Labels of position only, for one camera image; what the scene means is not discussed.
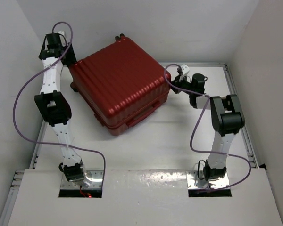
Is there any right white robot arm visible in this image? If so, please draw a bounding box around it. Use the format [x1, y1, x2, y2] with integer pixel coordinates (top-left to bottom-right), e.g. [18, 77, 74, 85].
[171, 73, 245, 181]

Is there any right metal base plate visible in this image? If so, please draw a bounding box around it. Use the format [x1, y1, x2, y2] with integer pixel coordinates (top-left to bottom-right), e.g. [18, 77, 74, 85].
[186, 170, 229, 190]

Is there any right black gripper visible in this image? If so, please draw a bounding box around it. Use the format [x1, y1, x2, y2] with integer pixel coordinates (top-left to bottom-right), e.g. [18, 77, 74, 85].
[169, 73, 195, 95]

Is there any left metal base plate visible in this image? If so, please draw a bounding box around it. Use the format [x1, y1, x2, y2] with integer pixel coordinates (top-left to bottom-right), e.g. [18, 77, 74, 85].
[60, 170, 103, 190]

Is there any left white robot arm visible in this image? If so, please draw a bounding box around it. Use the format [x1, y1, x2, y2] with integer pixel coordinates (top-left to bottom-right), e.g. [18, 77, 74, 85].
[34, 33, 85, 184]

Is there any red suitcase blue lining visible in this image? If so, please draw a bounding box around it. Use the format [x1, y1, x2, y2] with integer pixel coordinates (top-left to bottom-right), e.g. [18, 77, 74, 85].
[69, 34, 171, 136]

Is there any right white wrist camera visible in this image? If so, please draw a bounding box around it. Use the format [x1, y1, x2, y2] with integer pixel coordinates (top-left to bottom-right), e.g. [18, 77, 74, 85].
[177, 64, 190, 81]

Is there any metal base plate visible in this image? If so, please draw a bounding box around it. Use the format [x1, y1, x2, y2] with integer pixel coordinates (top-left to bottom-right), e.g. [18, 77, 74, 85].
[186, 170, 229, 190]
[60, 170, 103, 190]

